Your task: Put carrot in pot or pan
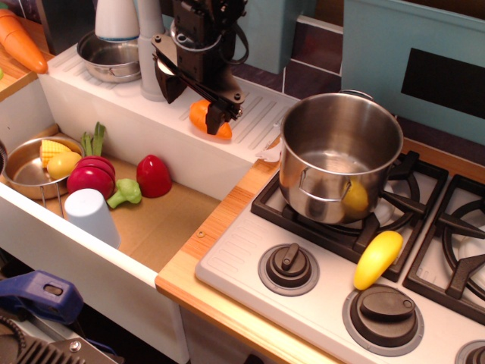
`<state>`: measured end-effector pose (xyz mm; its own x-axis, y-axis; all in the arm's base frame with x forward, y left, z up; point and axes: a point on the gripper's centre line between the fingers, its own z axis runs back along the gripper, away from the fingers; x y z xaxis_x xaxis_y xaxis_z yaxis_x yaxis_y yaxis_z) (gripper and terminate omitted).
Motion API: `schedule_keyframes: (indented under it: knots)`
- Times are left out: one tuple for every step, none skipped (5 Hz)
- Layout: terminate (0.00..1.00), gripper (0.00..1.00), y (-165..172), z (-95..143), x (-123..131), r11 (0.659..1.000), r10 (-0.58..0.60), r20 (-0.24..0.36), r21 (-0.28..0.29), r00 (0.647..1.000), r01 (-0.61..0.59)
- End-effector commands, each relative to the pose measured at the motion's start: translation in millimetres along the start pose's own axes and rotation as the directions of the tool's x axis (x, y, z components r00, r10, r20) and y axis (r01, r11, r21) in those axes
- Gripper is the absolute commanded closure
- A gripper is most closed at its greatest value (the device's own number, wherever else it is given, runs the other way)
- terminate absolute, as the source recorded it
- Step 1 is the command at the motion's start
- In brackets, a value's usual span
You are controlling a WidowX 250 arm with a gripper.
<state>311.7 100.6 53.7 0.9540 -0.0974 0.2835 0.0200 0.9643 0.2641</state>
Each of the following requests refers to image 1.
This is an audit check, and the small orange toy carrot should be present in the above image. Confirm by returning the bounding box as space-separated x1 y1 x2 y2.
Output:
189 99 233 140

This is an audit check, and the left black stove grate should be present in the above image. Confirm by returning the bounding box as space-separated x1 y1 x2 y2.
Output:
251 151 448 282

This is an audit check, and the small steel pan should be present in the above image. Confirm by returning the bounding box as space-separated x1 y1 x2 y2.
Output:
3 136 84 216

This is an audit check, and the yellow toy squash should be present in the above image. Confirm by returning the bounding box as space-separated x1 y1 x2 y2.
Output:
353 231 403 290

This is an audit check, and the white bottle blue band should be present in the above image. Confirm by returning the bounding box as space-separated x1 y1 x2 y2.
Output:
95 0 139 42

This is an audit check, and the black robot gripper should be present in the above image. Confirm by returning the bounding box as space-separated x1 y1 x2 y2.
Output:
152 1 245 135

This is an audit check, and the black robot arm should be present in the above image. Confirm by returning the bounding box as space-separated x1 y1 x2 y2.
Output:
152 1 249 136

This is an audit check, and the blue clamp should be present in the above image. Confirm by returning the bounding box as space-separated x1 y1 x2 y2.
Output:
1 270 84 325

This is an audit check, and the black stove grate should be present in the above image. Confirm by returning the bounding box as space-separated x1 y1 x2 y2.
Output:
404 175 484 324
251 151 448 282

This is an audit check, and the grey toy faucet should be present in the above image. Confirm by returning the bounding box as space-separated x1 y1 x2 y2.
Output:
136 0 165 102

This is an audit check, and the left black stove knob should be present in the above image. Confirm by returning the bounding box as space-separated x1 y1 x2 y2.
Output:
258 243 320 297

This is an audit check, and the black stove knob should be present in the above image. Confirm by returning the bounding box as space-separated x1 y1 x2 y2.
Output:
342 284 424 357
258 243 320 297
455 340 485 364

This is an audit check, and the middle black stove knob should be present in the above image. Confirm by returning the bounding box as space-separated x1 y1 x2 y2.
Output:
342 284 424 357

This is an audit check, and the large steel pot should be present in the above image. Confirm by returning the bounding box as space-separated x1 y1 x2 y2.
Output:
279 91 403 224

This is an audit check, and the red toy radish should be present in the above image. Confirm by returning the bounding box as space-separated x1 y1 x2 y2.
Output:
67 121 115 199

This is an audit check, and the light blue plastic cup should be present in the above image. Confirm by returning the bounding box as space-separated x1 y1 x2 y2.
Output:
64 189 121 249

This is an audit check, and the right black stove knob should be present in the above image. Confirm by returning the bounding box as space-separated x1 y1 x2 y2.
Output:
455 340 485 364

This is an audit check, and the right black stove grate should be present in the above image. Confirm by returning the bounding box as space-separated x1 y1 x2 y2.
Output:
404 175 484 324

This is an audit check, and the grey metal mount bracket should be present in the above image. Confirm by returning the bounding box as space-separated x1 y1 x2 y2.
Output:
1 310 125 363

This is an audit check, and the red toy pepper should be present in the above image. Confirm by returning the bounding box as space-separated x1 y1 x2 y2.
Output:
136 155 173 198

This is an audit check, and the large orange toy carrot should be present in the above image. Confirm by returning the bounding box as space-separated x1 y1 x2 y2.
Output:
1 8 49 74

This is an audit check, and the green toy broccoli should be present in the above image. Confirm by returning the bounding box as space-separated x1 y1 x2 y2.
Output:
107 178 142 209

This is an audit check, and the yellow toy corn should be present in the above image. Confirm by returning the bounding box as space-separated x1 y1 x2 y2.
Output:
39 139 71 168

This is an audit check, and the steel bowl on ledge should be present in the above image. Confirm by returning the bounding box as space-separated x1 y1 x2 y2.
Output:
77 31 141 83

